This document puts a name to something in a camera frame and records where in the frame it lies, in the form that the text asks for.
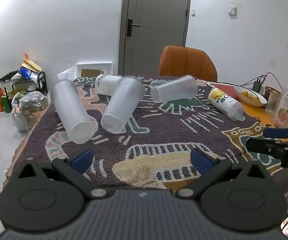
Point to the black metal rack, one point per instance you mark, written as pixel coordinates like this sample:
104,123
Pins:
42,82

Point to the short frosted plastic cup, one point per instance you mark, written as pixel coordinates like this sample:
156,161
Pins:
173,90

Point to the yellow paper bag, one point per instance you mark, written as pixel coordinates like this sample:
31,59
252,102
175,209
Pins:
32,65

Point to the grey door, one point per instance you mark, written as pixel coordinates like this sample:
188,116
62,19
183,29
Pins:
156,17

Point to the clear drinking glass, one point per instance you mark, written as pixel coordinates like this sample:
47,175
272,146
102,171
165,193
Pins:
272,103

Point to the white bowl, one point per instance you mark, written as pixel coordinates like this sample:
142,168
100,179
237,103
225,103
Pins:
243,99

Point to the black power adapter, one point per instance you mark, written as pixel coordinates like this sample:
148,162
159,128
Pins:
258,86

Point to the yellow label drink bottle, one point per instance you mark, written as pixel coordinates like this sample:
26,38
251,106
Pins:
225,102

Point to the brown container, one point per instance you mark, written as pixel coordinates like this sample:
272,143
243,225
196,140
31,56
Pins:
273,89

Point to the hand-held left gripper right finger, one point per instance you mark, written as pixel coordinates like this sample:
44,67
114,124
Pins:
200,159

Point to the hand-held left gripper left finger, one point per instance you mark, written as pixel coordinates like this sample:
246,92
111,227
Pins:
82,159

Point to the pink label drink bottle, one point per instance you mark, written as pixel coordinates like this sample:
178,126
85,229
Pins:
285,107

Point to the orange leather chair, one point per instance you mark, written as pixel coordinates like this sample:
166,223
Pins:
187,63

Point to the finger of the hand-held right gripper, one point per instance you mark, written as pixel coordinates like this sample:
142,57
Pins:
258,145
276,133

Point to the oranges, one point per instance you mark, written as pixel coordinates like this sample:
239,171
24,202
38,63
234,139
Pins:
250,95

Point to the wide frosted plastic cup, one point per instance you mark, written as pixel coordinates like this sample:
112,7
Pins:
122,102

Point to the clear plastic bag of goods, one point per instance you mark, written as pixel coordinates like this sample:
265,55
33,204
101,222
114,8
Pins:
31,105

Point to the tall frosted plastic cup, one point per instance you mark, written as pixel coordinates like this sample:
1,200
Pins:
70,110

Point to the cardboard box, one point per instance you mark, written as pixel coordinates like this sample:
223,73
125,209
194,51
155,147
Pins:
90,73

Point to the printed blanket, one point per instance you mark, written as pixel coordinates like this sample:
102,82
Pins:
164,132

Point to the blue packet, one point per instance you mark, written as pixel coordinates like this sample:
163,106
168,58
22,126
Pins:
26,73

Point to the white framed board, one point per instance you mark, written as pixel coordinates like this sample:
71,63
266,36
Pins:
104,67

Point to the small white wall switch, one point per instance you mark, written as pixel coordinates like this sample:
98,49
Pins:
193,11

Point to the white plastic tub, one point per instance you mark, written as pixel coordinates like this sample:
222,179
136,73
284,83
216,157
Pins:
107,85

